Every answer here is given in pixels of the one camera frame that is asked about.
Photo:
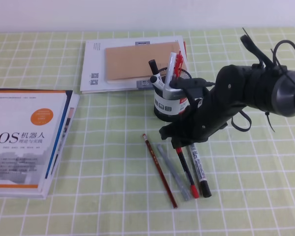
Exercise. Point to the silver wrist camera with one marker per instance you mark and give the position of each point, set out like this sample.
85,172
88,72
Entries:
175,89

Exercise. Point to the black marker in holder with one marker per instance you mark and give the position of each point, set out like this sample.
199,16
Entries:
153,66

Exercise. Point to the white ROS textbook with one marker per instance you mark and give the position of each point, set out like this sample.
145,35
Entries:
30,123

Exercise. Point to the brown kraft notebook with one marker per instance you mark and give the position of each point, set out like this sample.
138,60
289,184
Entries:
128,62

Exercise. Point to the red black gel pen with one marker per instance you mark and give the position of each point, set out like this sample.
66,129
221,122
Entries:
182,159

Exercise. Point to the grey plastic pen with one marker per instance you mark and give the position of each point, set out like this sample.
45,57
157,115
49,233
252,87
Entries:
184,191

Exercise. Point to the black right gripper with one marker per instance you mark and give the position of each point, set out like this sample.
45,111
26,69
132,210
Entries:
199,123

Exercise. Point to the red pen in holder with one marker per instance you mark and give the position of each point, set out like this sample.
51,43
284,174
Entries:
178,65

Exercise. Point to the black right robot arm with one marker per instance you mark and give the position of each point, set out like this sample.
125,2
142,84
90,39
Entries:
267,86

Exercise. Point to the white black whiteboard marker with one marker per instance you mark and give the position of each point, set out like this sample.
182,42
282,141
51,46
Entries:
203,183

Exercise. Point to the red wooden pencil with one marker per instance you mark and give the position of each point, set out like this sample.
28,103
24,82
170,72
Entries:
158,167

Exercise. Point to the white marker in holder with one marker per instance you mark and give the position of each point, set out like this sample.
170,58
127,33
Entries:
157,82

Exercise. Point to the white pen in holder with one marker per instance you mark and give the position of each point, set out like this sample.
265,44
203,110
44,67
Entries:
170,68

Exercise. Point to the book under ROS textbook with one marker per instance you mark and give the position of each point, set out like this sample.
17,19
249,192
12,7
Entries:
66,124

